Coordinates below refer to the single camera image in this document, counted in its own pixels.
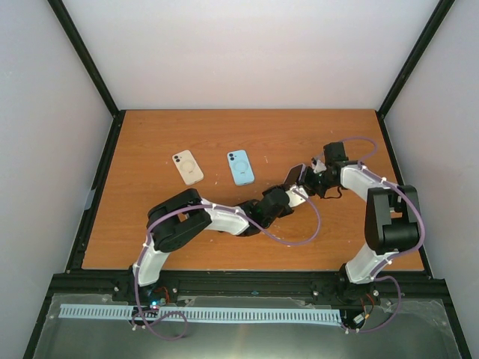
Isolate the light blue phone case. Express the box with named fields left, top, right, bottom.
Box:
left=227, top=150, right=255, bottom=186

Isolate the black frame post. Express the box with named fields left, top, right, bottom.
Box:
left=47, top=0, right=120, bottom=118
left=377, top=0, right=457, bottom=117

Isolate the small green circuit board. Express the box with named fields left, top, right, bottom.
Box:
left=149, top=297, right=168, bottom=310

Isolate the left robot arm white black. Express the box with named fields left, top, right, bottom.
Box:
left=129, top=185, right=308, bottom=301

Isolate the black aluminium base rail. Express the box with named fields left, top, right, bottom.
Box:
left=47, top=270, right=449, bottom=307

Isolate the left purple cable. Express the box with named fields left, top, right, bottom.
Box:
left=131, top=186, right=322, bottom=341

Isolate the light blue cable duct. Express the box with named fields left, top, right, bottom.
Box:
left=58, top=304, right=341, bottom=326

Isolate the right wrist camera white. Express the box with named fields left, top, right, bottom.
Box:
left=311, top=158, right=326, bottom=174

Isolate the right black frame post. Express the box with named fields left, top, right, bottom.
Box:
left=377, top=0, right=457, bottom=117

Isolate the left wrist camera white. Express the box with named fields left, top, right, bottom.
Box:
left=286, top=185, right=308, bottom=208

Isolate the lilac phone case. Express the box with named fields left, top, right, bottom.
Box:
left=284, top=164, right=305, bottom=187

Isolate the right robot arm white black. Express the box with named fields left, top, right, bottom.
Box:
left=297, top=141, right=425, bottom=302

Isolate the left black frame post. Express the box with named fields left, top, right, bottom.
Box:
left=47, top=0, right=120, bottom=118

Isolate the beige phone case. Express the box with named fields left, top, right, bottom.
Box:
left=172, top=150, right=204, bottom=185

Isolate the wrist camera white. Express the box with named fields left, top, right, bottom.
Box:
left=311, top=158, right=326, bottom=174
left=286, top=185, right=308, bottom=208

